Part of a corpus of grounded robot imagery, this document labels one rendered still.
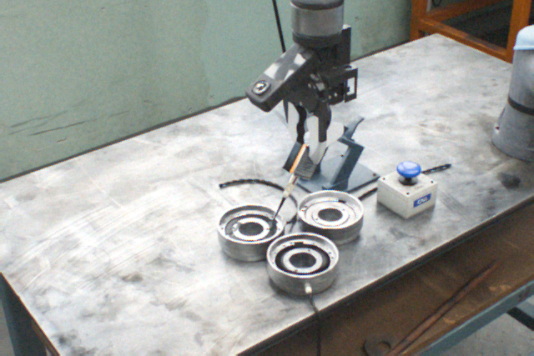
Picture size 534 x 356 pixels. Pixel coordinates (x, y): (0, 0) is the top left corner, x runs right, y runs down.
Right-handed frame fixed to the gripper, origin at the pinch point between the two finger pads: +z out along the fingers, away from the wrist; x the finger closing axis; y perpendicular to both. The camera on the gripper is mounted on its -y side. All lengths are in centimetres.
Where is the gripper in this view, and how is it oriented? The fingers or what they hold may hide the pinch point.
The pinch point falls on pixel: (304, 153)
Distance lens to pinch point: 124.8
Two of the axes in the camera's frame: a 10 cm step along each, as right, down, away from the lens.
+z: 0.2, 8.5, 5.3
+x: -6.1, -4.0, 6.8
